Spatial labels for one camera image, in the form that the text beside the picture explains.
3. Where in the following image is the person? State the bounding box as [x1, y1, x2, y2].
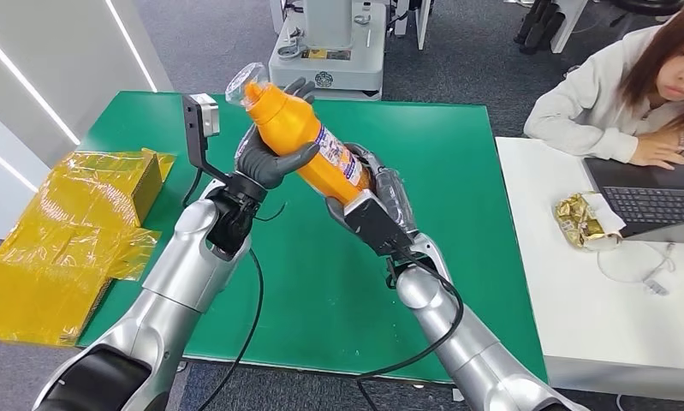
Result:
[522, 0, 684, 171]

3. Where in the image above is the white wall light strip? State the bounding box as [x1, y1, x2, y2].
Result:
[0, 139, 40, 194]
[0, 22, 82, 147]
[104, 0, 159, 94]

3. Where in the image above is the gold foil snack wrapper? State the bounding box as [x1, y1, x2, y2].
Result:
[553, 193, 627, 253]

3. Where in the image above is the dark laptop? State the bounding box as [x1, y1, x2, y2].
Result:
[582, 158, 684, 246]

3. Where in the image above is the person's hand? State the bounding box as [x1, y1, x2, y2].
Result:
[627, 131, 684, 171]

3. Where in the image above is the white panel leg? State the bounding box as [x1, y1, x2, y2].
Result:
[413, 0, 434, 51]

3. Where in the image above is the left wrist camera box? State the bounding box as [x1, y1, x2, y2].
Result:
[181, 93, 232, 186]

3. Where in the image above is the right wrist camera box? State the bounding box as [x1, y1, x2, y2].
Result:
[342, 189, 418, 258]

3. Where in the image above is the orange plastic bottle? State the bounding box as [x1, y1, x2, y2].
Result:
[225, 62, 372, 206]

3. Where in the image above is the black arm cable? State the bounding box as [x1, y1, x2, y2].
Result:
[196, 248, 265, 411]
[355, 249, 467, 411]

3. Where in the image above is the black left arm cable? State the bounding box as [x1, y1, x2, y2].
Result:
[196, 248, 265, 411]

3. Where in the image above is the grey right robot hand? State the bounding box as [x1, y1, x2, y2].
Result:
[325, 142, 419, 235]

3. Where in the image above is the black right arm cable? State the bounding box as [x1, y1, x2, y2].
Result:
[355, 249, 467, 411]

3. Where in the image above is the white cabinet desk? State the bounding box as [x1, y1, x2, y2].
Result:
[550, 0, 590, 55]

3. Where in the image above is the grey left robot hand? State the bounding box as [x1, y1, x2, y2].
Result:
[235, 77, 318, 191]

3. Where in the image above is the white charger cable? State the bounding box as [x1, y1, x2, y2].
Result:
[595, 241, 676, 297]

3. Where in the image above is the black office chair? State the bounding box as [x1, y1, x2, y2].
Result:
[604, 0, 684, 17]

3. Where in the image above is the white side desk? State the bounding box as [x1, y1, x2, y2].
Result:
[494, 137, 684, 405]

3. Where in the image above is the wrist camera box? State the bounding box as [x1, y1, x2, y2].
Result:
[181, 93, 232, 186]
[342, 189, 418, 258]

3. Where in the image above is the yellow film wrapped cardboard box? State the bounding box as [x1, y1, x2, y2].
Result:
[0, 148, 176, 348]

